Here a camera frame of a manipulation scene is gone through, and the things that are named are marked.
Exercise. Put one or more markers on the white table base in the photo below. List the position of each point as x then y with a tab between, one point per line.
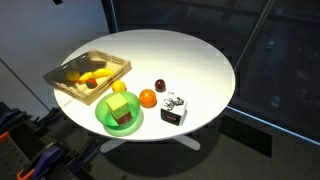
190	143

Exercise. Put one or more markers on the dark red plum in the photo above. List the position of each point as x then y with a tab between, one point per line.
160	84

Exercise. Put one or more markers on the round yellow fruit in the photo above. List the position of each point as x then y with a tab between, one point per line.
72	76

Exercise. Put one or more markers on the orange fruit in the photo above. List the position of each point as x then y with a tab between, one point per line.
147	97

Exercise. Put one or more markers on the light wooden slatted tray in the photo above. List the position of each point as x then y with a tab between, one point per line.
87	66

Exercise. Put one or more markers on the yellow lemon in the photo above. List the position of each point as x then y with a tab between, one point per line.
119	86

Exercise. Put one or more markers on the small red green fruit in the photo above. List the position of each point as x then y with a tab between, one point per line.
91	83

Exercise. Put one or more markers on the black perforated plate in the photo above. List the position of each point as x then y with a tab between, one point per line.
8	160

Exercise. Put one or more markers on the light green block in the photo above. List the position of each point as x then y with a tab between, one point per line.
117	104

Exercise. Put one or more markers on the translucent green bowl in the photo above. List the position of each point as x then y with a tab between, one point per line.
101	113

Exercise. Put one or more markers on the black white patterned cube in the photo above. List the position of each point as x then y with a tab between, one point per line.
173	108

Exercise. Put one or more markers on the yellow banana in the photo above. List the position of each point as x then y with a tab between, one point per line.
100	73

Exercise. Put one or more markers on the light window frame rail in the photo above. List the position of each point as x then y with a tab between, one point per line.
273	126

